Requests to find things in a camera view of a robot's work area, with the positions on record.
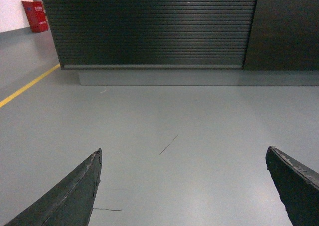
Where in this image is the black slatted checkout counter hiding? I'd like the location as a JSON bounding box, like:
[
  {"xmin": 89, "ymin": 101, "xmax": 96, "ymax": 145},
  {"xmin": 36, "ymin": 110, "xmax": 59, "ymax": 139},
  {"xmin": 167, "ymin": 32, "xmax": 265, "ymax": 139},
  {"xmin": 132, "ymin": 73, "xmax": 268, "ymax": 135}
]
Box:
[{"xmin": 43, "ymin": 0, "xmax": 319, "ymax": 86}]

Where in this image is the red fire extinguisher box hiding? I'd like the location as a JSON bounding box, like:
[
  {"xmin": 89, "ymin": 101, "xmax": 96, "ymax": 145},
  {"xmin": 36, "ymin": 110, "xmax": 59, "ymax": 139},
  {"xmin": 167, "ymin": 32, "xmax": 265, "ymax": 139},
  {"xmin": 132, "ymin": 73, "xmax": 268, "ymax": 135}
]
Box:
[{"xmin": 21, "ymin": 1, "xmax": 49, "ymax": 33}]

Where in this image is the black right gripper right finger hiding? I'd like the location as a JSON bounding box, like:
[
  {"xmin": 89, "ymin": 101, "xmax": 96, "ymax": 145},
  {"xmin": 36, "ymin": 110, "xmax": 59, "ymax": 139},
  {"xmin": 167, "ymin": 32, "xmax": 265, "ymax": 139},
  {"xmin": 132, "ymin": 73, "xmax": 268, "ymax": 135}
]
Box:
[{"xmin": 265, "ymin": 146, "xmax": 319, "ymax": 226}]

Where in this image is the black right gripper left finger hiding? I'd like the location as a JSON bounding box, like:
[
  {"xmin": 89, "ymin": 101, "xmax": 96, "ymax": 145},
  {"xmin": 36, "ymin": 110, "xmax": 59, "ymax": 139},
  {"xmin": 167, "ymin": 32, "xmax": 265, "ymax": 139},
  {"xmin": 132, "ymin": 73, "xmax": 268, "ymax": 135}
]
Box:
[{"xmin": 6, "ymin": 148, "xmax": 102, "ymax": 226}]

